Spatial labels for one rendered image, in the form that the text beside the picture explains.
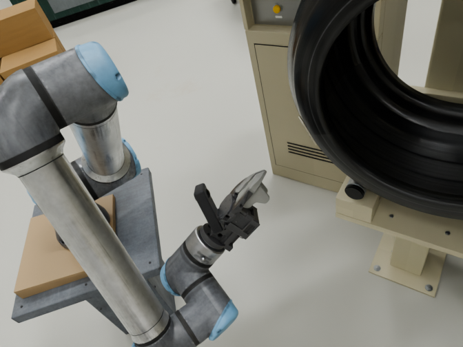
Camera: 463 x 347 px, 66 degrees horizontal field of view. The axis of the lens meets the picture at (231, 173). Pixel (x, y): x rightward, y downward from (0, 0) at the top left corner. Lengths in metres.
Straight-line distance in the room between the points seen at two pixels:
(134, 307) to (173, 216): 1.38
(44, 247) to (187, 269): 0.70
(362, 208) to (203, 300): 0.43
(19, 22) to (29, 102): 3.27
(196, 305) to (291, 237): 1.08
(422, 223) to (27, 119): 0.84
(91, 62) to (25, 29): 3.26
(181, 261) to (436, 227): 0.59
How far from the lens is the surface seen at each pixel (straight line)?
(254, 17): 1.64
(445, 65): 1.05
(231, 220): 0.80
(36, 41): 3.97
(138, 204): 1.42
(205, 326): 0.86
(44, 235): 1.49
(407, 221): 0.95
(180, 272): 0.89
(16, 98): 0.68
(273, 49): 1.59
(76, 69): 0.68
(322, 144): 0.75
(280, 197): 2.03
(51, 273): 1.36
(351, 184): 0.85
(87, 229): 0.71
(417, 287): 1.77
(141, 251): 1.27
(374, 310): 1.71
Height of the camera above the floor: 1.57
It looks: 45 degrees down
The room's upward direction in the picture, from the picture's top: 17 degrees counter-clockwise
